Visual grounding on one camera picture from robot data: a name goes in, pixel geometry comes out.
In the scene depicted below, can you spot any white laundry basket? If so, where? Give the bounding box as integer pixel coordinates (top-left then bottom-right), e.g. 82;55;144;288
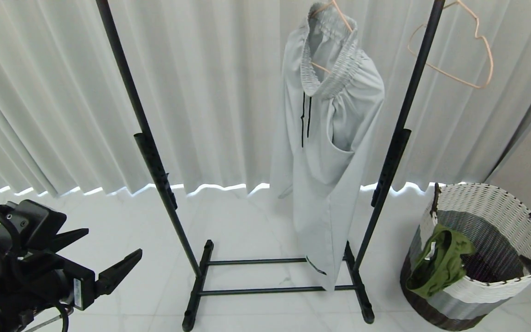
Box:
400;183;531;332

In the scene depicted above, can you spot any green garment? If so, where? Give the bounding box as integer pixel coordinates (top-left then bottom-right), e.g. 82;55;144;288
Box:
406;224;476;299

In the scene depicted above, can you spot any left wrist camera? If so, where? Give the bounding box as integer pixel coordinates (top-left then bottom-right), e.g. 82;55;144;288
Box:
0;199;68;277

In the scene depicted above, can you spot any black clothes rack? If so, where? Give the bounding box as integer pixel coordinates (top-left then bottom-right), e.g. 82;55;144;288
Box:
95;0;446;332

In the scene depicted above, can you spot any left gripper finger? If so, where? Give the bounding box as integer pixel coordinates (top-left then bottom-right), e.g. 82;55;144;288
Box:
95;249;143;297
47;228;90;254

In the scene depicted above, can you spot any pink clothes hanger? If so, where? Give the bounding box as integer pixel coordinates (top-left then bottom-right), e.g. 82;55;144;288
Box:
407;0;495;89
309;0;354;74

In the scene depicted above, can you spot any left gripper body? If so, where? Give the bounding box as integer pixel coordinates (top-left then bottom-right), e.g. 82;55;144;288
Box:
0;258;96;332

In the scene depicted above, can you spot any white curtain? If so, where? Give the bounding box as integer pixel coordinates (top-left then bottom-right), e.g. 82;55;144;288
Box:
0;0;531;196

